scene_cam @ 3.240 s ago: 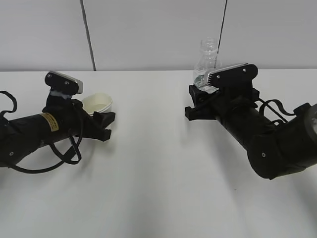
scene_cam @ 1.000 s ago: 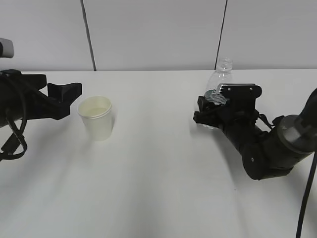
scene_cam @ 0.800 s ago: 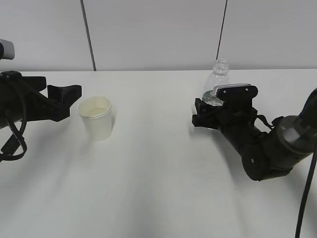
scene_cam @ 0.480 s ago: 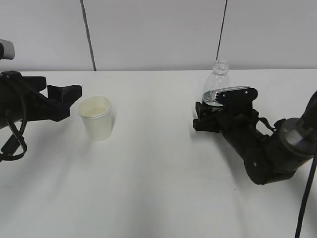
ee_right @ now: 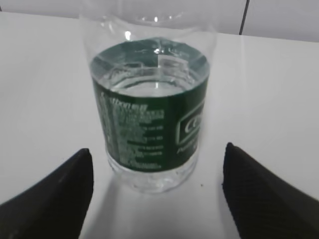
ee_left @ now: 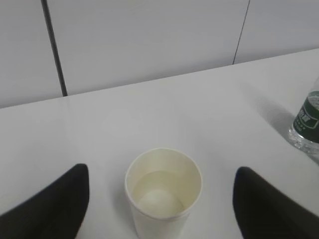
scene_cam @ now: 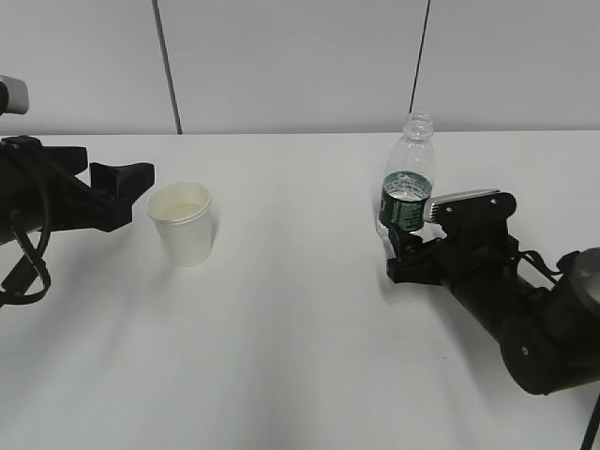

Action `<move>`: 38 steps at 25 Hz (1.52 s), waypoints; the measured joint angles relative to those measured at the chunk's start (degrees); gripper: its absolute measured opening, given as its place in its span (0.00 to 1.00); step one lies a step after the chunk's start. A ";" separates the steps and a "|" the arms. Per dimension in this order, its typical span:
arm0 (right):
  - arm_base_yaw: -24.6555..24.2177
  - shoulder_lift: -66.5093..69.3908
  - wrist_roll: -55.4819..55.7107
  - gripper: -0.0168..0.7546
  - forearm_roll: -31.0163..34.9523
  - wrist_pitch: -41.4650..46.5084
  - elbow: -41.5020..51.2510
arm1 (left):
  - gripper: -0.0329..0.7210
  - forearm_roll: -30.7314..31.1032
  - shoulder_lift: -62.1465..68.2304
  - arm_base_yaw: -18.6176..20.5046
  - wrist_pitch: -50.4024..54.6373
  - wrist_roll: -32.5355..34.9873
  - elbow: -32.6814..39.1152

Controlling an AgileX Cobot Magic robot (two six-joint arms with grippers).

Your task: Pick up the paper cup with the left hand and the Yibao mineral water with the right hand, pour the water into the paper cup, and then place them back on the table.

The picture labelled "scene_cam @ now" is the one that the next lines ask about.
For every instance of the white paper cup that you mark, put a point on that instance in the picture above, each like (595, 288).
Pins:
(181, 213)

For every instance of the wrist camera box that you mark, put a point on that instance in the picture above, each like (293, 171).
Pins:
(462, 211)
(14, 96)

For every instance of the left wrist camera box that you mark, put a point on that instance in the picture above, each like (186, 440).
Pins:
(14, 96)

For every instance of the clear green-label water bottle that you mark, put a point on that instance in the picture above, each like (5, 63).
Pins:
(408, 177)

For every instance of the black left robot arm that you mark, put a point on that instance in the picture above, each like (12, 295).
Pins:
(58, 183)

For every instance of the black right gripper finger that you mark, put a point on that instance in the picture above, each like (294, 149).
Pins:
(404, 244)

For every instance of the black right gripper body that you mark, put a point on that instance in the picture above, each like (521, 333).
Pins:
(463, 257)

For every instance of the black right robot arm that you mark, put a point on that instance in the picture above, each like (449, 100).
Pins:
(548, 338)

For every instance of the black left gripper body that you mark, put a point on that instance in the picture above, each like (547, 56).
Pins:
(50, 185)

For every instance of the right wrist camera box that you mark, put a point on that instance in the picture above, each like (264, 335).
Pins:
(462, 211)

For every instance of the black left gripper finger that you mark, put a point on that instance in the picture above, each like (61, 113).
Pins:
(119, 187)

